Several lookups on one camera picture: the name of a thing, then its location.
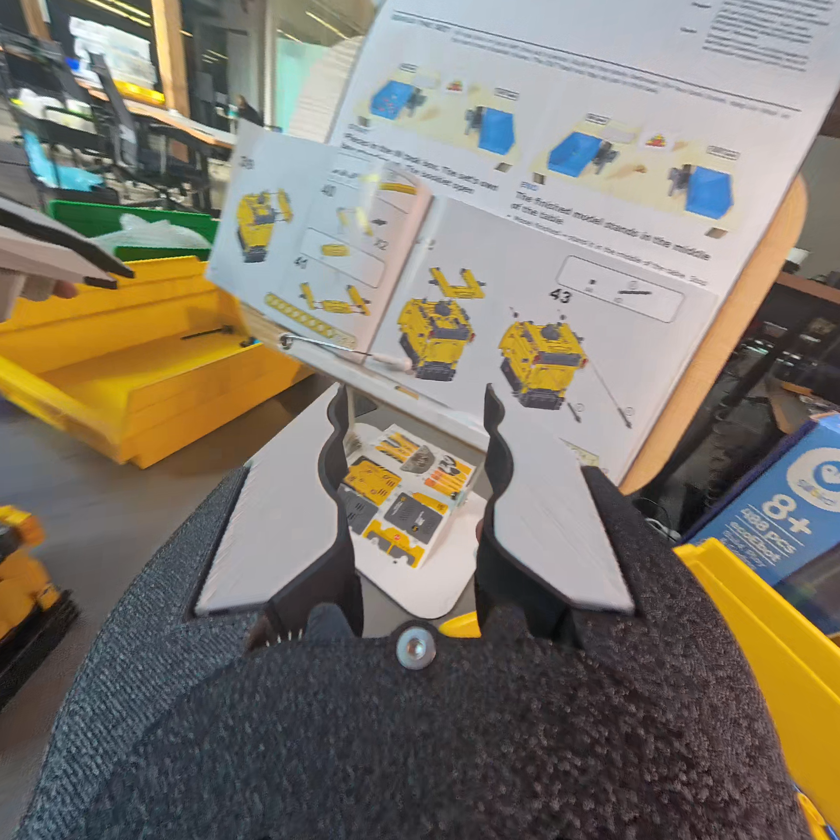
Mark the white book stand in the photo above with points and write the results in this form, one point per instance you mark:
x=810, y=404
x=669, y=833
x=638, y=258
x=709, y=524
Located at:
x=426, y=410

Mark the black utility cart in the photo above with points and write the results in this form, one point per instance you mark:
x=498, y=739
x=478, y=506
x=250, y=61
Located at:
x=65, y=118

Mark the yellow lego vehicle model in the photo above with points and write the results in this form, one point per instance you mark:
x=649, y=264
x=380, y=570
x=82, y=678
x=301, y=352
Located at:
x=26, y=577

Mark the clear plastic bag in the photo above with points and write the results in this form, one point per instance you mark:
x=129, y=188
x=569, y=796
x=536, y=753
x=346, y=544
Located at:
x=151, y=233

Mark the person's left hand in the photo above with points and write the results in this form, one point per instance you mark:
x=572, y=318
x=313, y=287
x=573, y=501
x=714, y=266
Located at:
x=65, y=289

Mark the green storage bin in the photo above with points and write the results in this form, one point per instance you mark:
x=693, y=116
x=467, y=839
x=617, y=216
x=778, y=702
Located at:
x=79, y=220

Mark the white rounded board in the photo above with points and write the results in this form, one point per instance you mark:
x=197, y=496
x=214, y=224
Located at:
x=433, y=584

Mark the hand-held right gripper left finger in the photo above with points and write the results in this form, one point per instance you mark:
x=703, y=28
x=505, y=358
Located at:
x=275, y=525

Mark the blue kit box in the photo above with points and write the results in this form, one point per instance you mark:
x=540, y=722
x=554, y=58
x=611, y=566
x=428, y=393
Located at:
x=774, y=512

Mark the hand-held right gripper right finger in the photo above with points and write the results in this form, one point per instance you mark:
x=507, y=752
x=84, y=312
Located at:
x=558, y=531

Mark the instruction booklet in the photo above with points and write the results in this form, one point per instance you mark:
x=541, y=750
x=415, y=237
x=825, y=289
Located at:
x=459, y=249

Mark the printed task sheet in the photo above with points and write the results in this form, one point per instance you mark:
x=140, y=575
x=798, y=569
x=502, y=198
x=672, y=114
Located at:
x=590, y=39

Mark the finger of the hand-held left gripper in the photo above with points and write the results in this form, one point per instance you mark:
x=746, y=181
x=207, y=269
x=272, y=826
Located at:
x=39, y=259
x=72, y=239

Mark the black lego axle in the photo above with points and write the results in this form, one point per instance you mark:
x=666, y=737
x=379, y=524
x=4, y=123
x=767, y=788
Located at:
x=207, y=333

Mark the yellow storage bin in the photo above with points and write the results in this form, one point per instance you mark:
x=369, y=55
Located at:
x=131, y=394
x=774, y=643

